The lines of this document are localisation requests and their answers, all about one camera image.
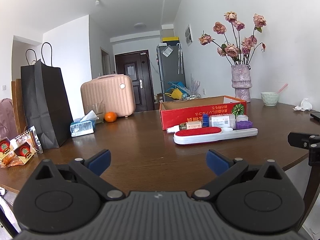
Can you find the white red lint brush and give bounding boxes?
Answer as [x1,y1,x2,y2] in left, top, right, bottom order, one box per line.
[174,127,258,145]

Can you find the blue tissue pack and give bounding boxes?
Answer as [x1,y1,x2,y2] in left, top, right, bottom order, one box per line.
[70,110,99,137]

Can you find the brown wooden chair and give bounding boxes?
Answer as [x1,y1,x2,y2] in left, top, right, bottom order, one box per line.
[11,79,27,134]

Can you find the yellow box on refrigerator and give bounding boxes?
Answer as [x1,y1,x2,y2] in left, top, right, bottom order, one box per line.
[162,37,180,42]

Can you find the black phone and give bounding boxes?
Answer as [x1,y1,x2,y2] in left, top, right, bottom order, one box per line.
[310,112,320,122]

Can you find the blue yellow clutter pile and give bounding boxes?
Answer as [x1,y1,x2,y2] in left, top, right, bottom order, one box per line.
[164,77,201,101]

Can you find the black paper shopping bag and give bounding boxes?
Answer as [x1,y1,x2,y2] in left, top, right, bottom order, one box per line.
[21,56,73,150]

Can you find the clear cotton swab jar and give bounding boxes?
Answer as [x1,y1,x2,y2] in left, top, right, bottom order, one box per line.
[209,114,236,129]

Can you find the purple textured vase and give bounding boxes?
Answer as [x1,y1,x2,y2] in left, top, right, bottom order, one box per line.
[231,64,252,103]

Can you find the pale green bowl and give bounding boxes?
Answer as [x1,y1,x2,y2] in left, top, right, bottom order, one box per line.
[260,92,279,106]

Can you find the orange fruit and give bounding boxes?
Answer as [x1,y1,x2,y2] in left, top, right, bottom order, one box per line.
[104,112,117,123]

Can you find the purple round lid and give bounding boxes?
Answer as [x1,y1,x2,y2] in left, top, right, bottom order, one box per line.
[236,121,253,130]

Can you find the red snack packets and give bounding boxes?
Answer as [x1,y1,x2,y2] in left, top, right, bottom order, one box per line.
[1,126,43,168]

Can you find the clear glass cup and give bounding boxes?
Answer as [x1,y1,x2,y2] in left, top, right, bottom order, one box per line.
[86,103,105,124]

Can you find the dark brown entrance door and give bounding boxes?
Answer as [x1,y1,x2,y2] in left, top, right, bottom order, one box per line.
[115,50,155,112]

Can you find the pink ribbed suitcase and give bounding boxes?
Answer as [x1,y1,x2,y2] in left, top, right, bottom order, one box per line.
[80,74,136,117]

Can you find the grey refrigerator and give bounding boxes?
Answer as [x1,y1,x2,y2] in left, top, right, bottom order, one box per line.
[157,41,185,102]

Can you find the white screw cap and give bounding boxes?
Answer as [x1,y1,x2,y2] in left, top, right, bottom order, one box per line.
[221,127,233,132]
[236,114,248,122]

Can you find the ceiling lamp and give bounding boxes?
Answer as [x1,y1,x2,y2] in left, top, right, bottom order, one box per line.
[133,22,146,29]

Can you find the red cardboard box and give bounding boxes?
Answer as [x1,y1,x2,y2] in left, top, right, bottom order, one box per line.
[159,95,247,130]

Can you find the beige small box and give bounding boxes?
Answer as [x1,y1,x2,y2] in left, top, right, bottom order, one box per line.
[186,121,202,129]

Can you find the dried pink roses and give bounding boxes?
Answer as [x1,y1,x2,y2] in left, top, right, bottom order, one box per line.
[199,11,267,66]

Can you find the crumpled white tissue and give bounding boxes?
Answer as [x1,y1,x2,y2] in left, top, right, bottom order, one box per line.
[293,98,312,112]

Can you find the pink spoon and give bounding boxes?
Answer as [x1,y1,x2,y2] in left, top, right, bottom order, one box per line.
[276,83,289,94]

